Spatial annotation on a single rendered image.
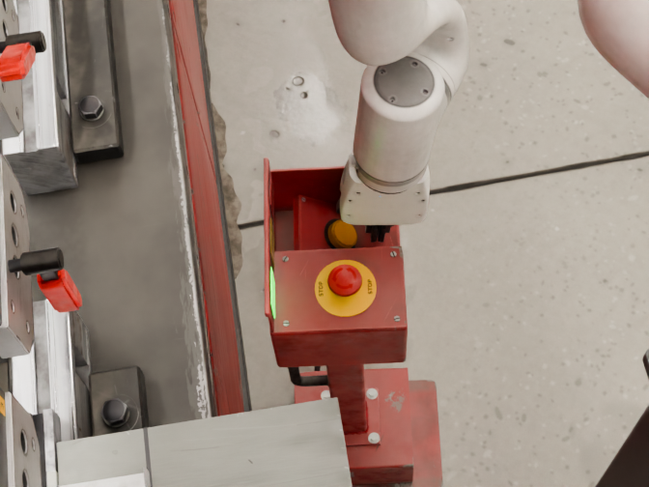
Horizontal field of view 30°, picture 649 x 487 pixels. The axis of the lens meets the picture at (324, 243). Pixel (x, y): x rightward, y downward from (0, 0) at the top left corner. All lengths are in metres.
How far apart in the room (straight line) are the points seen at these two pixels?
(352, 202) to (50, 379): 0.40
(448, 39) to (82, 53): 0.45
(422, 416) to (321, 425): 1.05
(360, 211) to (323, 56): 1.15
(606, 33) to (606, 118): 1.65
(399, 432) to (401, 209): 0.72
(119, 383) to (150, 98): 0.36
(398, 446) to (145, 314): 0.81
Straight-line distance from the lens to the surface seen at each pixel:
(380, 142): 1.22
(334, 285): 1.36
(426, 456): 2.13
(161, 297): 1.31
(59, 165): 1.34
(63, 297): 0.98
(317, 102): 2.44
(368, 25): 1.07
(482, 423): 2.16
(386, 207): 1.36
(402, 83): 1.19
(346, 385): 1.78
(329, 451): 1.10
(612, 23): 0.80
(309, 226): 1.47
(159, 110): 1.42
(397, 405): 2.04
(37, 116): 1.33
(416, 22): 1.10
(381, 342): 1.41
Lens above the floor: 2.06
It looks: 64 degrees down
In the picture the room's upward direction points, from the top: 6 degrees counter-clockwise
